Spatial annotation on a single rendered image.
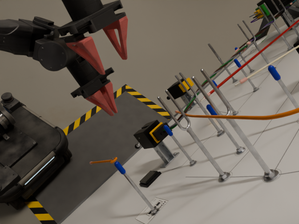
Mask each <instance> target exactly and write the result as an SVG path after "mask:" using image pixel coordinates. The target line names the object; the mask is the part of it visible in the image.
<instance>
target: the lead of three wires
mask: <svg viewBox="0 0 299 224"><path fill-rule="evenodd" d="M195 98H196V97H195V95H193V96H192V98H191V100H190V102H189V103H188V105H187V106H186V108H185V110H184V113H187V112H188V110H189V108H190V107H191V105H192V104H193V102H194V99H195ZM183 118H184V116H183V115H182V114H181V115H180V117H179V118H178V119H177V120H178V122H179V123H180V121H181V120H182V119H183ZM176 126H177V124H176V123H174V124H173V125H171V126H170V127H169V129H170V130H171V129H173V128H175V127H176Z"/></svg>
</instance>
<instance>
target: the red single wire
mask: <svg viewBox="0 0 299 224"><path fill-rule="evenodd" d="M298 22H299V20H297V21H296V22H295V23H294V24H292V25H291V26H290V27H289V28H288V29H286V30H285V31H284V32H283V33H281V34H280V35H279V36H278V37H276V38H275V39H274V40H273V41H271V42H270V43H269V44H268V45H267V46H266V47H264V48H263V49H262V50H261V51H259V52H258V53H257V54H256V55H254V56H253V57H252V58H251V59H249V60H248V61H247V62H246V63H245V64H243V65H242V66H241V67H240V68H238V69H237V70H236V71H235V72H234V73H232V74H231V75H230V76H229V77H227V78H226V79H225V80H224V81H223V82H221V83H220V84H219V85H218V86H217V88H219V87H221V86H222V85H223V84H224V83H226V82H227V81H228V80H229V79H230V78H231V77H233V76H234V75H235V74H236V73H238V72H239V71H240V70H241V69H242V68H244V67H245V66H246V65H247V64H249V63H250V62H251V61H252V60H253V59H254V58H256V57H257V56H258V55H259V54H260V53H262V52H263V51H264V50H265V49H267V48H268V47H269V46H270V45H272V44H273V43H274V42H275V41H276V40H277V39H279V38H280V37H281V36H282V35H283V34H285V33H286V32H287V31H288V30H290V29H291V28H292V27H293V26H295V25H296V24H297V23H298ZM213 92H215V90H214V89H213V90H211V91H210V92H209V93H207V95H208V96H210V95H211V94H212V93H213ZM204 99H206V98H205V97H203V99H201V100H200V102H202V101H203V100H204Z"/></svg>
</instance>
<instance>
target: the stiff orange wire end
mask: <svg viewBox="0 0 299 224"><path fill-rule="evenodd" d="M116 160H117V157H115V158H114V160H102V161H95V162H92V161H91V162H90V164H98V163H108V162H110V163H111V164H112V163H114V162H115V161H116Z"/></svg>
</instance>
